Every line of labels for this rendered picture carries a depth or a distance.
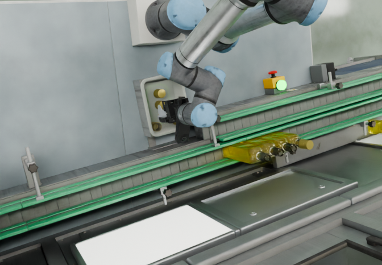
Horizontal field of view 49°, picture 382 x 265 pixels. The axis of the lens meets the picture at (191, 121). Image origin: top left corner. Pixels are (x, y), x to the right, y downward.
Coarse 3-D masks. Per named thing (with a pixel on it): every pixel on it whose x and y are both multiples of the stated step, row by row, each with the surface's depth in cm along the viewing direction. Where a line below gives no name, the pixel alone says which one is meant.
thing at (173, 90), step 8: (144, 80) 156; (152, 80) 159; (160, 80) 166; (168, 80) 168; (144, 88) 163; (152, 88) 165; (160, 88) 166; (168, 88) 168; (176, 88) 166; (184, 88) 163; (144, 96) 156; (152, 96) 165; (168, 96) 168; (176, 96) 168; (184, 96) 163; (144, 104) 156; (152, 104) 165; (152, 112) 165; (152, 120) 166; (168, 128) 165
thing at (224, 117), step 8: (360, 80) 190; (368, 80) 188; (336, 88) 180; (296, 96) 179; (304, 96) 174; (312, 96) 175; (264, 104) 173; (272, 104) 169; (280, 104) 168; (240, 112) 167; (248, 112) 162; (224, 120) 157
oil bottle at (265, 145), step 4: (244, 140) 164; (248, 140) 162; (252, 140) 161; (256, 140) 160; (260, 140) 159; (264, 140) 158; (252, 144) 158; (256, 144) 155; (260, 144) 153; (264, 144) 152; (268, 144) 152; (272, 144) 152; (264, 148) 152; (268, 148) 151; (264, 152) 152; (268, 152) 151; (272, 156) 153
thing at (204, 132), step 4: (196, 128) 165; (200, 128) 164; (204, 128) 163; (208, 128) 164; (196, 132) 168; (200, 132) 164; (204, 132) 163; (208, 132) 164; (196, 136) 169; (200, 136) 164; (204, 136) 163; (208, 136) 164
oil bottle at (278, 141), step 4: (260, 136) 165; (264, 136) 164; (268, 136) 163; (272, 136) 162; (276, 136) 160; (280, 136) 159; (268, 140) 158; (272, 140) 156; (276, 140) 155; (280, 140) 154; (284, 140) 155; (276, 144) 154; (280, 144) 154; (284, 152) 155
